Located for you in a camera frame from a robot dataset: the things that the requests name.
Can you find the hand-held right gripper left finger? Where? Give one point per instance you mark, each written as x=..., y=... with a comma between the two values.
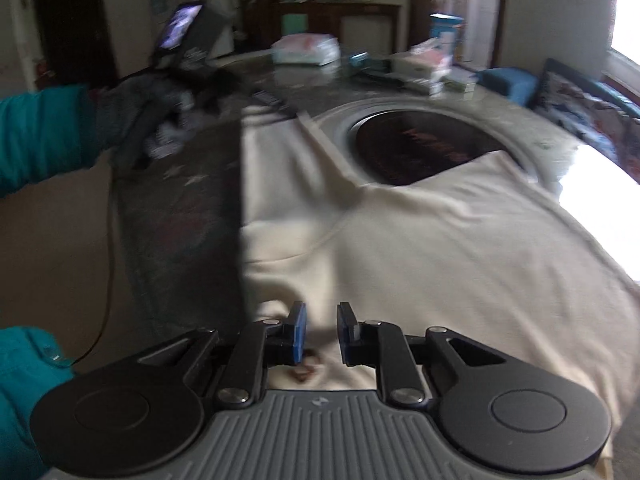
x=299, y=332

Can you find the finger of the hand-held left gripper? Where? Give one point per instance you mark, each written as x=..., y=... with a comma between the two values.
x=272, y=101

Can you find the window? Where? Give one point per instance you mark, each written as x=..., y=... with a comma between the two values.
x=627, y=15

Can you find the white tissue pack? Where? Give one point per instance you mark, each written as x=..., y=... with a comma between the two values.
x=306, y=50

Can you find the flat white green box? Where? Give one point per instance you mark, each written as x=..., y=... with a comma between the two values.
x=462, y=82

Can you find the blue stool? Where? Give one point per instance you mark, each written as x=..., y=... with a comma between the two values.
x=507, y=85

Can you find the white refrigerator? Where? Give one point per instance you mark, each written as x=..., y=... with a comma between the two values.
x=212, y=5

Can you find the cream shirt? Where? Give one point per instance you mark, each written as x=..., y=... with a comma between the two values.
x=440, y=270

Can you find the person's left hand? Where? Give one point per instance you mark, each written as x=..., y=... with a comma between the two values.
x=132, y=110

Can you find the dark wooden cabinet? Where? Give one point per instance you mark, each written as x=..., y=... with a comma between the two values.
x=345, y=15

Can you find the small teal box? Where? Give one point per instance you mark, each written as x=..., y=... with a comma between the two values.
x=367, y=62

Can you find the teal wall poster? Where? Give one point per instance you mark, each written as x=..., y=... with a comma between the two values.
x=159, y=1

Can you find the printed blanket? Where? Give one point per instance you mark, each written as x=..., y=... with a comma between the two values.
x=585, y=110

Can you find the tall blue white box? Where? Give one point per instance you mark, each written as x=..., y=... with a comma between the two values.
x=446, y=32

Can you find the round black inset cooktop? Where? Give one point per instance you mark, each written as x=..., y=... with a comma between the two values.
x=415, y=145

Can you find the white tissue box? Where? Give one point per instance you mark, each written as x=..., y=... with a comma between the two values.
x=422, y=62

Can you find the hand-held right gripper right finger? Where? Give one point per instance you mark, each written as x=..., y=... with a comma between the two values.
x=345, y=332

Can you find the dark wooden door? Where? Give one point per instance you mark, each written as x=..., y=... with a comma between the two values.
x=72, y=25

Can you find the person's teal jacket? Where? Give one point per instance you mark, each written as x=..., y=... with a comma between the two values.
x=22, y=400

